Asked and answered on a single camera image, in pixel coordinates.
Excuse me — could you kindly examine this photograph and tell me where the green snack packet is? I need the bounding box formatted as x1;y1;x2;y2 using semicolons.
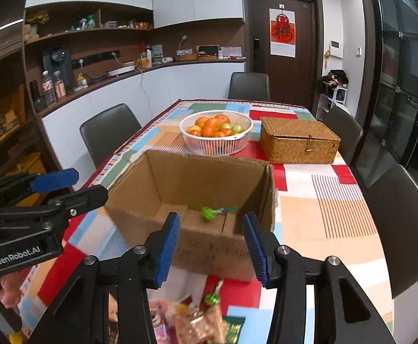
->
223;316;245;344

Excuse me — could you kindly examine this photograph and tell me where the dark chair right near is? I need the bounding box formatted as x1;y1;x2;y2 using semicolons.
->
364;165;418;297

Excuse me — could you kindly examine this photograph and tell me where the black water dispenser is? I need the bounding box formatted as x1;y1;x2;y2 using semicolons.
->
42;47;76;92

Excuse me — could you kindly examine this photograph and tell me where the dark chair left side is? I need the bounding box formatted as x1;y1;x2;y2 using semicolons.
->
80;103;141;168

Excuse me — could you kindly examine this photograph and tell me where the red fu poster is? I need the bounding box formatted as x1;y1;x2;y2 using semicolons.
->
269;9;297;58

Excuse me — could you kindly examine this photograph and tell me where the glass sliding door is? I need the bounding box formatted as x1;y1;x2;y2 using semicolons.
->
354;0;418;187

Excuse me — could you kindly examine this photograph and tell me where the dark chair far end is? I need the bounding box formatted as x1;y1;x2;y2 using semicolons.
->
228;72;270;102

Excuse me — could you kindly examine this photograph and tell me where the green lollipop in box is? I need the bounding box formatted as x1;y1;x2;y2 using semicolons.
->
200;206;238;222

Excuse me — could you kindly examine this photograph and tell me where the left hand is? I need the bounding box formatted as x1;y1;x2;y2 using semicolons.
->
0;272;22;309

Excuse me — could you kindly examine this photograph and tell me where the clear plastic bottle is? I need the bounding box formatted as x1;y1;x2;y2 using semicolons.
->
42;70;57;106

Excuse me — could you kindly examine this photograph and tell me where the dark chair right far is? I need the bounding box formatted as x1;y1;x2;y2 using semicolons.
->
323;106;363;165

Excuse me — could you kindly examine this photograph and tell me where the white small shelf unit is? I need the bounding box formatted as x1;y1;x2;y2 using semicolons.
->
319;82;350;114

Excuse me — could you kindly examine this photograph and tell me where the woven wicker lidded box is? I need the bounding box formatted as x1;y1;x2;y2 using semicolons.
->
259;116;340;165

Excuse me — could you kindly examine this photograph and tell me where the dark chair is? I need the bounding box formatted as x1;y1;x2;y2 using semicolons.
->
364;165;418;297
80;103;141;168
323;106;363;165

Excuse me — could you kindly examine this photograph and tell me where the white fruit basket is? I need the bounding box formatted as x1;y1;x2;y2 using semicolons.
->
179;110;254;156

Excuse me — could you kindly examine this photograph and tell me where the green lollipop on table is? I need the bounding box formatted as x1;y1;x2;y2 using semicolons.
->
203;279;224;307

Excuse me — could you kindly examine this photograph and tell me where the dark brown door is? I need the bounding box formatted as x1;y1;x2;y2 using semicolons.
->
244;0;324;111

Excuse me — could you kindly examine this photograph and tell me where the white intercom panel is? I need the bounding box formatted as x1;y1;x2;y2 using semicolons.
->
329;40;343;59

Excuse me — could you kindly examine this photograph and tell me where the pink cartoon snack packet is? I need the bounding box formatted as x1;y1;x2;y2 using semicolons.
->
149;299;178;344

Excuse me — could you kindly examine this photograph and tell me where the open cardboard box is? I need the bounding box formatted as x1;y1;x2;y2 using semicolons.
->
105;150;276;282

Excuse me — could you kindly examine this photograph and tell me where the red label bottle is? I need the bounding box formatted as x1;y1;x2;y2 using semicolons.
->
54;71;66;99

